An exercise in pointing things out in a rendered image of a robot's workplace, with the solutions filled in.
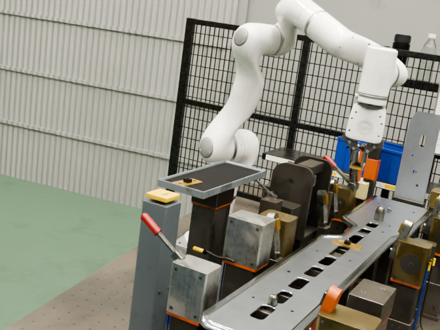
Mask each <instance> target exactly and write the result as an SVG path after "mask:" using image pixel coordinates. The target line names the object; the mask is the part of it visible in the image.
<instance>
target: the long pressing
mask: <svg viewBox="0 0 440 330"><path fill-rule="evenodd" d="M377 203H378V204H377ZM379 206H382V207H384V209H385V216H384V221H375V220H374V216H375V211H376V209H377V208H378V207H379ZM388 208H390V209H391V210H392V211H390V212H389V213H387V211H388ZM413 212H414V213H413ZM430 213H431V211H430V210H427V209H425V208H421V207H418V206H413V205H410V204H405V203H402V202H398V201H395V200H390V199H387V198H382V197H380V196H377V195H375V196H372V197H370V198H369V199H368V200H366V201H364V202H363V203H361V204H360V205H358V206H357V207H355V208H354V209H352V210H351V211H349V212H348V213H346V214H344V215H343V216H342V222H344V223H345V224H347V225H348V226H349V227H350V228H349V229H348V230H347V231H346V232H344V233H343V234H337V235H334V234H320V235H318V236H316V237H315V238H313V239H311V240H310V241H309V242H307V243H305V244H304V245H303V246H301V247H300V248H298V249H296V250H295V251H294V252H292V253H290V254H289V255H288V256H286V257H284V258H283V259H282V260H280V261H278V262H277V263H276V264H274V265H272V266H271V267H270V268H268V269H266V270H265V271H264V272H262V273H260V274H259V275H258V276H256V277H254V278H253V279H252V280H250V281H249V282H247V283H246V284H244V285H243V286H241V287H239V288H238V289H237V290H235V291H233V292H232V293H231V294H229V295H227V296H226V297H225V298H223V299H221V300H220V301H219V302H217V303H215V304H214V305H213V306H211V307H209V308H208V309H207V310H205V311H203V313H201V315H200V324H201V326H202V327H204V328H205V329H207V330H306V329H307V328H308V327H309V326H310V325H311V324H312V323H313V322H314V321H315V320H316V317H317V315H318V312H319V311H320V308H321V305H320V301H321V298H322V297H323V294H324V292H325V291H327V290H328V289H330V288H331V286H332V285H334V286H336V287H337V288H339V289H341V290H343V292H342V293H344V292H345V291H346V290H347V289H348V288H349V287H350V286H351V285H352V284H353V283H354V282H355V281H356V280H357V279H358V278H359V277H360V276H361V275H362V274H363V273H364V272H365V271H366V270H367V269H368V268H369V267H370V266H371V265H372V264H373V263H374V262H375V261H376V260H377V259H378V258H379V257H380V256H381V255H382V254H383V253H384V252H385V251H386V250H387V249H388V248H389V247H390V246H391V245H392V244H393V243H394V242H395V241H396V240H397V237H398V235H399V233H398V230H399V228H400V226H401V224H402V222H405V221H406V219H410V220H411V221H414V225H413V226H412V229H411V231H410V233H409V235H408V237H411V236H412V235H413V234H414V232H415V231H416V230H417V229H418V228H419V227H420V226H421V225H422V224H423V223H424V222H425V221H426V220H427V219H428V218H429V217H430ZM368 224H374V225H378V226H377V227H376V228H373V227H368V226H367V225H368ZM361 229H364V230H368V231H370V233H369V234H363V233H360V232H359V231H360V230H361ZM353 236H359V237H362V239H361V240H360V241H359V242H358V243H356V244H357V245H360V246H363V248H362V249H360V250H356V249H352V248H349V247H346V246H342V245H339V244H335V243H332V241H333V240H334V239H335V238H337V239H340V240H344V241H345V240H347V239H350V238H351V237H353ZM338 247H344V248H348V249H349V250H348V251H347V252H346V253H344V254H343V255H341V256H340V257H335V256H332V255H330V254H331V253H332V252H333V251H335V250H336V249H337V248H338ZM326 257H329V258H332V259H335V260H336V261H335V262H333V263H332V264H331V265H329V266H326V265H322V264H319V262H320V261H322V260H323V259H324V258H326ZM311 268H318V269H320V270H323V271H322V272H321V273H320V274H318V275H317V276H316V277H311V276H307V275H306V274H305V273H306V272H308V271H309V270H310V269H311ZM288 271H290V272H288ZM298 279H300V280H304V281H307V282H308V283H307V284H306V285H305V286H304V287H303V288H301V289H293V288H291V287H289V285H291V284H292V283H293V282H294V281H296V280H298ZM281 292H285V293H289V294H291V295H292V297H290V298H289V299H288V300H287V301H286V302H284V303H283V304H279V303H277V306H276V307H273V306H269V305H267V304H268V298H269V295H271V294H275V295H278V294H279V293H281ZM252 297H254V298H252ZM263 306H265V307H268V308H271V309H273V310H274V311H273V312H272V313H271V314H270V315H268V316H267V317H266V318H265V319H263V320H258V319H256V318H253V317H251V315H252V314H253V313H255V312H256V311H257V310H258V309H260V308H261V307H263ZM291 311H293V312H291Z"/></svg>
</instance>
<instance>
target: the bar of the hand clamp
mask: <svg viewBox="0 0 440 330"><path fill-rule="evenodd" d="M347 148H349V149H350V158H351V155H352V148H351V147H350V146H349V145H347ZM359 149H361V151H362V152H364V150H365V149H366V144H364V143H363V144H362V145H361V146H360V145H359V143H357V156H356V162H358V160H359ZM351 163H352V160H350V165H351ZM349 183H354V184H355V185H356V190H358V170H356V169H352V168H350V171H349Z"/></svg>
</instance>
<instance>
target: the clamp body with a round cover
mask: <svg viewBox="0 0 440 330"><path fill-rule="evenodd" d="M269 212H270V213H278V215H279V218H280V225H281V229H280V253H281V255H280V257H283V258H284V257H286V256H288V255H289V254H290V253H292V250H293V243H294V238H295V231H296V227H297V219H298V217H297V216H294V215H290V214H287V213H283V212H280V211H276V210H266V211H264V212H262V213H260V215H263V216H265V217H266V216H267V214H268V213H269Z"/></svg>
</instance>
